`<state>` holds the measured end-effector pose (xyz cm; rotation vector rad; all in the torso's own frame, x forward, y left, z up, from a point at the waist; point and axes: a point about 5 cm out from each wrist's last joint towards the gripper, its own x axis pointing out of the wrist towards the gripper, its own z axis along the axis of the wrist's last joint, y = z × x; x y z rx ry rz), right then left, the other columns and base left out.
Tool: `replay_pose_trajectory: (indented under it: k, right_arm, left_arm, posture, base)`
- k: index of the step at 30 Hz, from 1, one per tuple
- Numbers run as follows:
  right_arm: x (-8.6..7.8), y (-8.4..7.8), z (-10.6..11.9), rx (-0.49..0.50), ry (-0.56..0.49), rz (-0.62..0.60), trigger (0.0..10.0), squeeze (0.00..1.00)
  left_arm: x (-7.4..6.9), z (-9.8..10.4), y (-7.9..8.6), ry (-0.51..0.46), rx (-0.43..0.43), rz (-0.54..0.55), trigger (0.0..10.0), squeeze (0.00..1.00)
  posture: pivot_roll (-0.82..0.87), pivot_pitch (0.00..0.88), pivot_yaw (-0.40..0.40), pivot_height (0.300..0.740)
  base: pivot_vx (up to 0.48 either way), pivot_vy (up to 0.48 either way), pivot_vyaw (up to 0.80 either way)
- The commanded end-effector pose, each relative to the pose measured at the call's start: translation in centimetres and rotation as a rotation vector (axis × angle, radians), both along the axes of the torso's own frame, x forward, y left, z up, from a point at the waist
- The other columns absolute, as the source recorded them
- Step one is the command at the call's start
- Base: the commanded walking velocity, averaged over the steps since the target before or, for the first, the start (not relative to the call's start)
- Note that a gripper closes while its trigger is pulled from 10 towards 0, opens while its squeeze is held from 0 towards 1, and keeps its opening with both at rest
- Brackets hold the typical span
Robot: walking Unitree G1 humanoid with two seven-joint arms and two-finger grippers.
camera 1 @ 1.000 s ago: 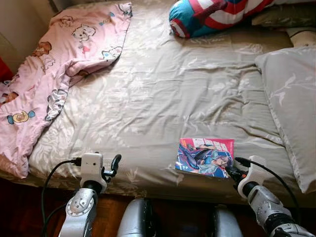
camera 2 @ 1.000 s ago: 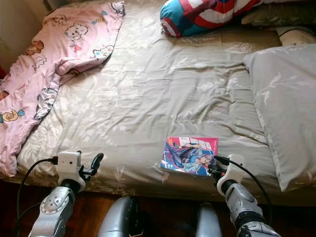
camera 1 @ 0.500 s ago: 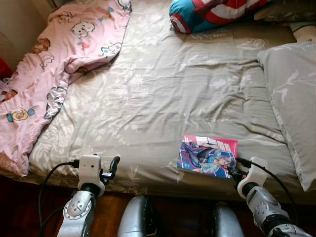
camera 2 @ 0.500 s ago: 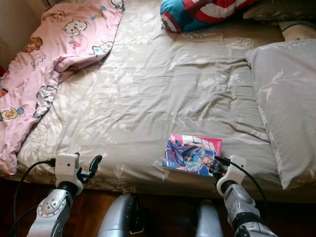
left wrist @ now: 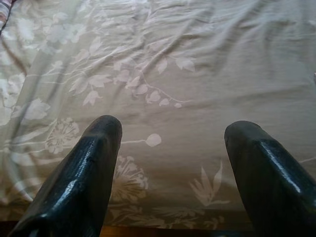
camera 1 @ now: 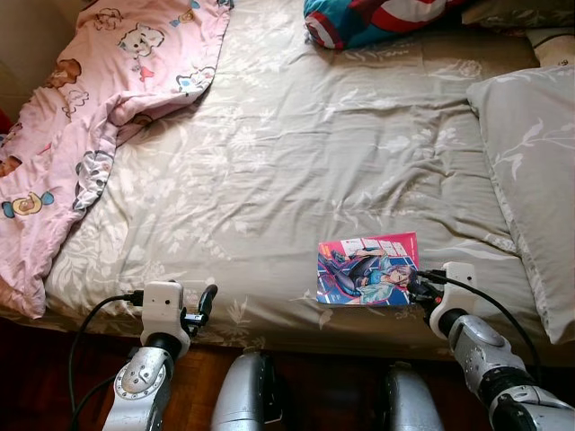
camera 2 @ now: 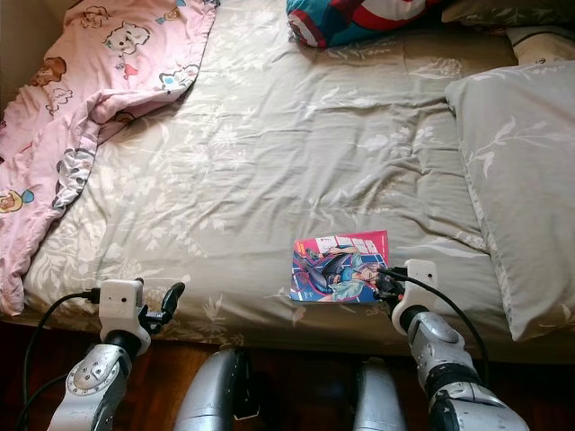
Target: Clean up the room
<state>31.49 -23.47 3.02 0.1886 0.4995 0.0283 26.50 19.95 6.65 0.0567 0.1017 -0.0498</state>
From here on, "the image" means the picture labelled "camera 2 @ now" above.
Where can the pink cartoon print blanket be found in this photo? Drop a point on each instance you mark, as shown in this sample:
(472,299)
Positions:
(72,135)

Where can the cream bolster pillow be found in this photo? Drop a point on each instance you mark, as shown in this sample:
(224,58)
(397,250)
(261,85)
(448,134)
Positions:
(539,45)

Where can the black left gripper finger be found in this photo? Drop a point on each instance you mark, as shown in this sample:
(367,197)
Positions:
(174,296)

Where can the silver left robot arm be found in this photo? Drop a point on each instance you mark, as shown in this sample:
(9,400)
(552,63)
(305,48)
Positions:
(90,386)

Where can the large grey floral pillow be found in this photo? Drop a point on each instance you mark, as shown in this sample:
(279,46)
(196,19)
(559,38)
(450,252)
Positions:
(517,180)

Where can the bed with grey floral sheet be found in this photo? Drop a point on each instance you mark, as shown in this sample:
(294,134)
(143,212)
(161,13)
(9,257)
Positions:
(296,162)

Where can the colourful comic book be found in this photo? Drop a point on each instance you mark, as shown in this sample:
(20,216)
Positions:
(332,268)

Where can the silver right robot leg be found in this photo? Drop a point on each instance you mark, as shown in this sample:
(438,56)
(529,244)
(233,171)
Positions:
(377,400)

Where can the silver robot leg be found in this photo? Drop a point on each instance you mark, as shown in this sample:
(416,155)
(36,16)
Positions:
(216,395)
(377,400)

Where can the silver left robot leg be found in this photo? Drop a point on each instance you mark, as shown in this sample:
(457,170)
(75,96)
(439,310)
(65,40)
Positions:
(216,395)

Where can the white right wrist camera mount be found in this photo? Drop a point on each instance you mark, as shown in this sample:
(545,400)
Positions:
(418,292)

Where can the red white blue shield bolster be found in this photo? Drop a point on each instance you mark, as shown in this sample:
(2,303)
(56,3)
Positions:
(359,22)

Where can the grey floral head pillow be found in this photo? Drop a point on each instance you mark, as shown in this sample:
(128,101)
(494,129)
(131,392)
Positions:
(503,11)

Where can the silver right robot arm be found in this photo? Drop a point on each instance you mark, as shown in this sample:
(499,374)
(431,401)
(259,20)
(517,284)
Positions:
(449,359)

